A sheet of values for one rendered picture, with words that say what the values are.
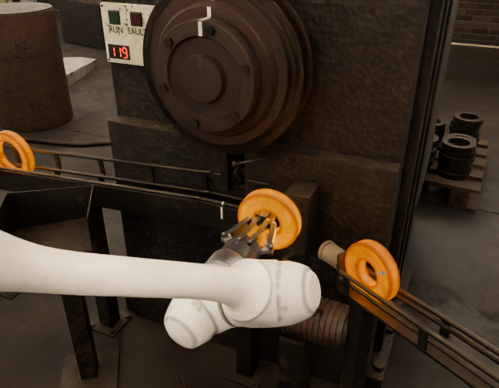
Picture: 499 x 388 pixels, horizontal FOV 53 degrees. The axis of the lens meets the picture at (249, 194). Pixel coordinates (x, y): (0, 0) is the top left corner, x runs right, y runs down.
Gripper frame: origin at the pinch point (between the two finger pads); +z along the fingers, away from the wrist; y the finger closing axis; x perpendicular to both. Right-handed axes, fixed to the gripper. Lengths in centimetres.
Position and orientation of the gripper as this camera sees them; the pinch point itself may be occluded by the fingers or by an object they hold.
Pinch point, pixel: (269, 214)
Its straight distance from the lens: 119.6
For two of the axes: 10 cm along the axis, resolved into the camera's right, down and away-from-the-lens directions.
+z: 4.1, -4.9, 7.7
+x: -0.2, -8.5, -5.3
